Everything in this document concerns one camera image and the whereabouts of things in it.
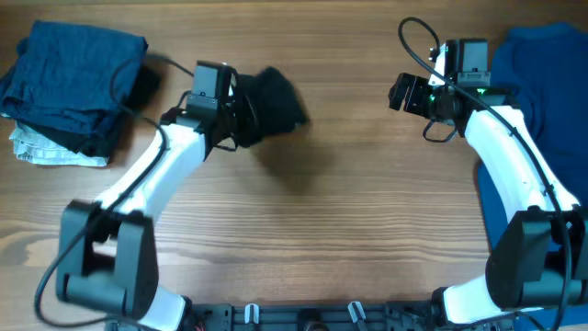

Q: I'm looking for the black t-shirt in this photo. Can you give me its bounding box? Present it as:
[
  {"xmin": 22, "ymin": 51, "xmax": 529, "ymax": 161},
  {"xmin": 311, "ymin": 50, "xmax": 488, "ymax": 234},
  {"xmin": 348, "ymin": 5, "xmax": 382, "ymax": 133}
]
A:
[{"xmin": 233, "ymin": 66, "xmax": 309, "ymax": 148}]

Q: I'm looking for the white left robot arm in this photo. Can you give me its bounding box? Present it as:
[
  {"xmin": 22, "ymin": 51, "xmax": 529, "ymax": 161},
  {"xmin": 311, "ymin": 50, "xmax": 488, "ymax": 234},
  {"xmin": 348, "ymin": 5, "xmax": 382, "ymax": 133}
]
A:
[{"xmin": 34, "ymin": 61, "xmax": 263, "ymax": 330}]

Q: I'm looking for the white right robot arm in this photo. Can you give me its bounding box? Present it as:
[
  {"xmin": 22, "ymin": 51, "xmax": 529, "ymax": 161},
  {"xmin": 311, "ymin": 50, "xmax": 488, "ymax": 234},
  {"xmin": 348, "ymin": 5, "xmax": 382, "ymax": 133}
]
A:
[{"xmin": 389, "ymin": 39, "xmax": 587, "ymax": 326}]

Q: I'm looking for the folded black garment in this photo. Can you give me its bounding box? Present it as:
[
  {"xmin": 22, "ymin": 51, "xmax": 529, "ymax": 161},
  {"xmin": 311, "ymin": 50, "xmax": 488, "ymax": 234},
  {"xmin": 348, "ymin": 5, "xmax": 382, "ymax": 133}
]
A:
[{"xmin": 38, "ymin": 64, "xmax": 161, "ymax": 157}]

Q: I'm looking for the blue t-shirt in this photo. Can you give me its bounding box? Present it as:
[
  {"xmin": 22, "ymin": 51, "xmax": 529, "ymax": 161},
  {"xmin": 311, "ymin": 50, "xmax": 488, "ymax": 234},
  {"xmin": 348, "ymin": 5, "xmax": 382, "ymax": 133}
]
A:
[{"xmin": 476, "ymin": 21, "xmax": 588, "ymax": 330}]

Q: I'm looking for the folded navy blue garment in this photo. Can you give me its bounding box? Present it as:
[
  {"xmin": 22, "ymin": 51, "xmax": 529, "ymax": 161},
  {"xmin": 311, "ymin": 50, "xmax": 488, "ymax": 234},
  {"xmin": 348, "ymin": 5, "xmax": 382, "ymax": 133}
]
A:
[{"xmin": 1, "ymin": 20, "xmax": 147, "ymax": 136}]

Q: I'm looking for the folded light grey garment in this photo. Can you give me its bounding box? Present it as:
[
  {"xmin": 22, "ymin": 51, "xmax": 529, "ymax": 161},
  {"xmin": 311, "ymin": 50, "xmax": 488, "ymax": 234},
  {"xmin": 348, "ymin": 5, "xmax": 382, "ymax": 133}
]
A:
[{"xmin": 9, "ymin": 122, "xmax": 108, "ymax": 167}]

